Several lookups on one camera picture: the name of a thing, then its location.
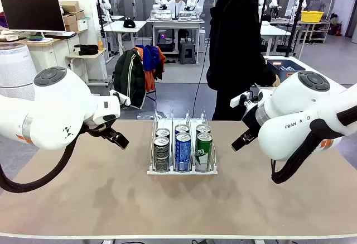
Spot black computer monitor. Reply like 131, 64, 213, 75
0, 0, 67, 32

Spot black Pepsi can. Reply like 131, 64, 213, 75
153, 136, 171, 171
155, 128, 171, 140

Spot wooden top side table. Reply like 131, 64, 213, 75
65, 49, 109, 87

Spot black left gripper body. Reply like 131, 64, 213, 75
86, 122, 115, 139

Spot black folded clothing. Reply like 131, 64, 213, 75
74, 44, 99, 56

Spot clear white can dispenser rack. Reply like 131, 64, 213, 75
147, 109, 218, 175

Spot white rectangular table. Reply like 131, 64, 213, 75
259, 25, 292, 56

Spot white cabinet desk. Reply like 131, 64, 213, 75
26, 36, 75, 73

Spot person in black jacket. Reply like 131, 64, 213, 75
206, 0, 277, 121

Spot white cylindrical air purifier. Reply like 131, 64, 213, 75
0, 42, 37, 101

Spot black tripod pole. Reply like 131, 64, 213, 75
284, 0, 306, 58

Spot black left arm cable sleeve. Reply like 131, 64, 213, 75
0, 125, 88, 194

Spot black keyboard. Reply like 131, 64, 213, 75
44, 31, 76, 39

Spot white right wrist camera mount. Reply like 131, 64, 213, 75
230, 89, 262, 111

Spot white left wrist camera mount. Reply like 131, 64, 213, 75
109, 89, 132, 107

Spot green beverage can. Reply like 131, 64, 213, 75
196, 124, 212, 136
195, 132, 214, 172

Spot yellow plastic crate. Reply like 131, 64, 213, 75
301, 11, 325, 23

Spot grey metal workbench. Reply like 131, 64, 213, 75
146, 11, 206, 65

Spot blue Pocari Sweat can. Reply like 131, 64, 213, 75
175, 132, 192, 172
174, 124, 190, 136

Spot blue plastic bin orange handles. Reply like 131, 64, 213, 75
266, 59, 307, 82

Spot black right arm cable sleeve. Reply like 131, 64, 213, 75
271, 104, 357, 185

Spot black arm cable sleeve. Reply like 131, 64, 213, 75
271, 104, 357, 185
0, 125, 88, 194

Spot white background desk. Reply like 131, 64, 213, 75
103, 20, 148, 58

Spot blue and orange clothes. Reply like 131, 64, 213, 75
133, 44, 167, 93

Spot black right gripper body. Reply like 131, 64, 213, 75
242, 109, 262, 138

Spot seated person white shirt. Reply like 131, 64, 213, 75
166, 0, 191, 13

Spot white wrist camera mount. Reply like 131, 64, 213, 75
109, 89, 132, 107
230, 89, 262, 111

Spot white rounded table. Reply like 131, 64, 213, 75
263, 55, 353, 94

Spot metal shelf rack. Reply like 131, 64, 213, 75
297, 20, 332, 44

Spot grey plastic stool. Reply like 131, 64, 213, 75
178, 42, 197, 65

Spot person's right forearm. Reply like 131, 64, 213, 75
250, 55, 277, 87

